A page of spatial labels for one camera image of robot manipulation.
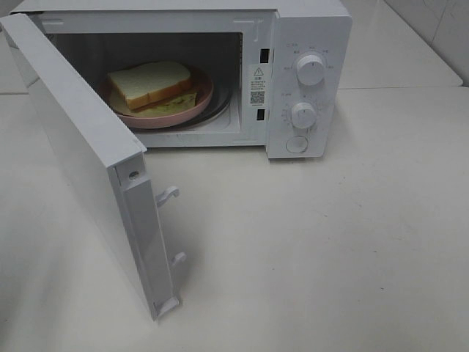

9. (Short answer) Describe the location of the pink round plate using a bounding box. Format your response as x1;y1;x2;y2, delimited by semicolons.
98;67;214;129

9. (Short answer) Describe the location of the round white door button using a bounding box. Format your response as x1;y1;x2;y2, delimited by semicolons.
286;136;309;154

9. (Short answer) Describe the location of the white microwave oven body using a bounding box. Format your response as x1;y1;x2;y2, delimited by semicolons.
9;1;352;158

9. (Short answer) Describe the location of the upper white power knob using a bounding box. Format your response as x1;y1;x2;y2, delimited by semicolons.
296;53;325;86

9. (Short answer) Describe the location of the lower white timer knob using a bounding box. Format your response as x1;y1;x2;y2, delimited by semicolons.
291;102;317;129

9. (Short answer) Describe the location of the white bread sandwich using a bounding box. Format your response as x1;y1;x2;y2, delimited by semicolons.
108;61;192;110

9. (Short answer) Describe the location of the white warning label sticker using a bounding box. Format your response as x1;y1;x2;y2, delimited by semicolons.
248;65;267;106

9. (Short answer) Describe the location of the white microwave door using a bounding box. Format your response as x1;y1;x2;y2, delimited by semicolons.
1;14;186;320

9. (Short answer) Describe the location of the glass microwave turntable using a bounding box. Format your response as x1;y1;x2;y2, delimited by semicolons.
128;73;233;131

